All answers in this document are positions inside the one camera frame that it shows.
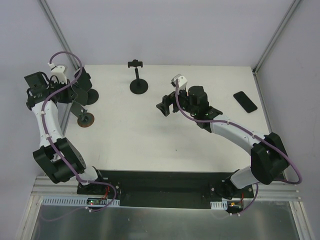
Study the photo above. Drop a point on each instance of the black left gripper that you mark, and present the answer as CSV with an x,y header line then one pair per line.
x,y
75,94

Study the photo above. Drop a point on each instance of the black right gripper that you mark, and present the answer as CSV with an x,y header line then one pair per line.
x,y
170,102

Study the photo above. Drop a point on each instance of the black round-base phone stand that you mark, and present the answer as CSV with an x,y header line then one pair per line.
x,y
85,97

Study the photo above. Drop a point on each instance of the black plate wooden-base stand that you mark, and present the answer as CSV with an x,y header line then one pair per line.
x,y
84,118

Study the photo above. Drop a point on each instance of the black phone silver edge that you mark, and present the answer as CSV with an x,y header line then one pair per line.
x,y
84,81

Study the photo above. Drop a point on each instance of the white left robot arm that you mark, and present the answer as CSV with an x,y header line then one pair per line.
x,y
56,155

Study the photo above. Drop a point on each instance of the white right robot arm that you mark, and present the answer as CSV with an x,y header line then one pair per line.
x,y
266,151

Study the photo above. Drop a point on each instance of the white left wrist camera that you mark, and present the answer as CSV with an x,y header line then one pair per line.
x,y
59,73

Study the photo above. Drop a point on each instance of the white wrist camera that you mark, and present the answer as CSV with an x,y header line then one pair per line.
x,y
59,73
179,82

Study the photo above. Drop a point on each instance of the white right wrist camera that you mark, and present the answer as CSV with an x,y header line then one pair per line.
x,y
179,82

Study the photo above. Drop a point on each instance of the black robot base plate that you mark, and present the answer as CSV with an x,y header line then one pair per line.
x,y
156,189

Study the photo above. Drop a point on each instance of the aluminium frame post left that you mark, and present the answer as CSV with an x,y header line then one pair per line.
x,y
50,16

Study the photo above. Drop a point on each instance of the aluminium frame post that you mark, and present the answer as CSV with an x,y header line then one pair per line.
x,y
293,7
50,16

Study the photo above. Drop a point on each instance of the white slotted cable duct left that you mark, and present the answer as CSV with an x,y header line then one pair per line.
x,y
79,201

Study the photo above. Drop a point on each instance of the white slotted cable duct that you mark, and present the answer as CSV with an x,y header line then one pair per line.
x,y
79,201
219,205

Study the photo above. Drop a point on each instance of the white slotted cable duct right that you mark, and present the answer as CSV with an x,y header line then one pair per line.
x,y
219,205

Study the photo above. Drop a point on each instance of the aluminium frame post right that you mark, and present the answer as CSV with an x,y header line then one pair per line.
x,y
293,7

